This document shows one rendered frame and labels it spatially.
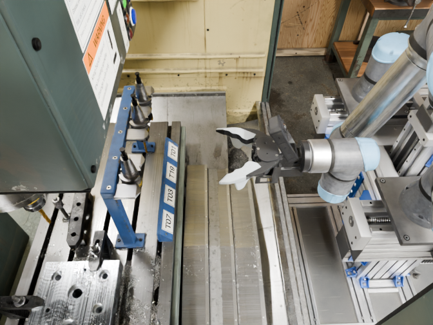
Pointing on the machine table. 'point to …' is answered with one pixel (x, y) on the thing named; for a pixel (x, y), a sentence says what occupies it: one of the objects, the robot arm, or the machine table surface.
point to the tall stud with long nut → (60, 207)
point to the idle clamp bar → (78, 220)
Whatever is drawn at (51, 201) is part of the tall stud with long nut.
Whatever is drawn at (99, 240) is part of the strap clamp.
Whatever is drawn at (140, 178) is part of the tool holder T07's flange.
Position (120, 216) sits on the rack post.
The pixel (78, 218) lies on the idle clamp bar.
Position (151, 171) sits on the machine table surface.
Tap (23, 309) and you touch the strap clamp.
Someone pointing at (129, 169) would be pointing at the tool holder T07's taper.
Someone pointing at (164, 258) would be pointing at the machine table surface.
